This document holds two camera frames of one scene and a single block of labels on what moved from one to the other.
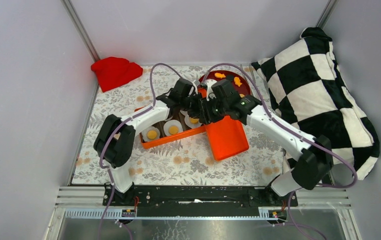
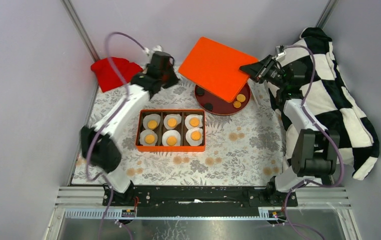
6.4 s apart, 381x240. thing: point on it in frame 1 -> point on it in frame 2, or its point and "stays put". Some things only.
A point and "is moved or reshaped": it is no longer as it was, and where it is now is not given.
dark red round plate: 240,82 is moved or reshaped
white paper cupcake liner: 172,127 -> 171,133
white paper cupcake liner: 192,122 -> 188,136
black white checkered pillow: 306,88 stays put
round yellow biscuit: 173,129 -> 171,140
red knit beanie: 113,71 stays put
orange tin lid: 228,137 -> 217,68
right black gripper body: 212,110 -> 268,72
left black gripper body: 190,103 -> 168,78
